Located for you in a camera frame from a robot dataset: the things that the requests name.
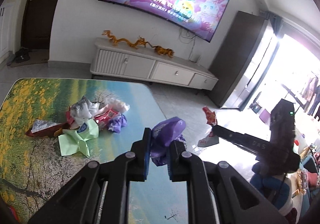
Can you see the red snack bag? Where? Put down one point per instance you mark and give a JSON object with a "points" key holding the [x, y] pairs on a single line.
{"points": [[210, 139]]}

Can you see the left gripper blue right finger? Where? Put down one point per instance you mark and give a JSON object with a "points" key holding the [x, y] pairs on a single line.
{"points": [[176, 169]]}

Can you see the grey white wrapper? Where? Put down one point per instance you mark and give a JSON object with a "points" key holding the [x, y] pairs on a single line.
{"points": [[84, 110]]}

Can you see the landscape print table mat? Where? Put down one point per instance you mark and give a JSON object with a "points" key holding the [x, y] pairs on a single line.
{"points": [[33, 169]]}

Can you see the purple storage box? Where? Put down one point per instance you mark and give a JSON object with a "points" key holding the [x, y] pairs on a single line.
{"points": [[265, 116]]}

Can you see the golden tiger figurine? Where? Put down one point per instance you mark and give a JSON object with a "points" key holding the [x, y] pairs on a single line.
{"points": [[162, 51]]}

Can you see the purple plastic wrapper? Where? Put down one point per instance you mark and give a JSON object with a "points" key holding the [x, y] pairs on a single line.
{"points": [[162, 135]]}

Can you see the white tissue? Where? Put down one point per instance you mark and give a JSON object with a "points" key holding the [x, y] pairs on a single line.
{"points": [[118, 105]]}

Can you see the red barcode packet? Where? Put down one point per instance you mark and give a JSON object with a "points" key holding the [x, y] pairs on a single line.
{"points": [[103, 119]]}

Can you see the dark red chip bag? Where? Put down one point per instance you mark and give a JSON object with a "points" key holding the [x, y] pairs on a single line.
{"points": [[43, 128]]}

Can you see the white wall cupboard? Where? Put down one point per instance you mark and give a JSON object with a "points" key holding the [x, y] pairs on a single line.
{"points": [[5, 33]]}

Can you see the dark entrance door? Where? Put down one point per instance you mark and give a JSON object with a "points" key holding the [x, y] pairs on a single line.
{"points": [[37, 23]]}

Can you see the green paper package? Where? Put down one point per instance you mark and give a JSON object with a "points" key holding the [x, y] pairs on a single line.
{"points": [[75, 140]]}

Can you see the golden dragon figurine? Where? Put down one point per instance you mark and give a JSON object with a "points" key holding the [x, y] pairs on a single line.
{"points": [[115, 41]]}

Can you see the black shoes at door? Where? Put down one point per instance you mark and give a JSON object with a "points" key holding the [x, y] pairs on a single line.
{"points": [[22, 55]]}

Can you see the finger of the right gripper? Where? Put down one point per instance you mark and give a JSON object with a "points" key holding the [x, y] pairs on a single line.
{"points": [[245, 141]]}

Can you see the grey tall cabinet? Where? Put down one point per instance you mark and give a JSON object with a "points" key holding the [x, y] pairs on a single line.
{"points": [[241, 60]]}

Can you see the white TV cabinet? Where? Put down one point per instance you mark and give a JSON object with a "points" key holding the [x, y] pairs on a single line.
{"points": [[144, 64]]}

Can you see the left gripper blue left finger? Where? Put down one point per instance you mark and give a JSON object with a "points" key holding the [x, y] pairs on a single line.
{"points": [[147, 147]]}

